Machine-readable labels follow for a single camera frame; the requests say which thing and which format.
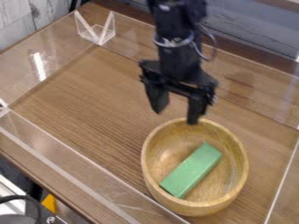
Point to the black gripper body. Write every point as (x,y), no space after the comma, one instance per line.
(178,72)

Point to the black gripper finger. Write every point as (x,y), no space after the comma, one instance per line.
(158,97)
(198,105)

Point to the green rectangular block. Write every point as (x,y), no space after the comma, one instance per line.
(191,171)

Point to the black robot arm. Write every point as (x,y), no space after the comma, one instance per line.
(178,24)

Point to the brown wooden bowl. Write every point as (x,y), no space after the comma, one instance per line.
(168,145)

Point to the clear acrylic tray walls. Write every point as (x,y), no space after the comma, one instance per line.
(76,119)

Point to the black device yellow sticker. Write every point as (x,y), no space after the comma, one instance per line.
(63,216)

